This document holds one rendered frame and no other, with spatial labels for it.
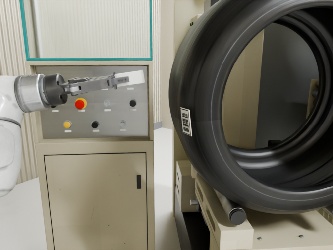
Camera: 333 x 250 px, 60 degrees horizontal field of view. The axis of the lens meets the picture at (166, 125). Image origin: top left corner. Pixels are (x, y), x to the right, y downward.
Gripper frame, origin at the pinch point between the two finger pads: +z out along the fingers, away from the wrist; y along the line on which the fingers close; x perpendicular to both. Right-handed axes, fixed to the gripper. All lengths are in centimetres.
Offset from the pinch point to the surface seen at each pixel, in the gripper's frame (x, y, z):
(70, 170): 44, 57, -38
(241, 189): 28.2, -12.6, 22.1
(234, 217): 37.2, -9.6, 20.6
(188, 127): 11.2, -12.0, 11.5
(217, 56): -2.9, -12.3, 19.3
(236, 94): 13.9, 27.6, 34.8
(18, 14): -53, 225, -105
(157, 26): -37, 418, 35
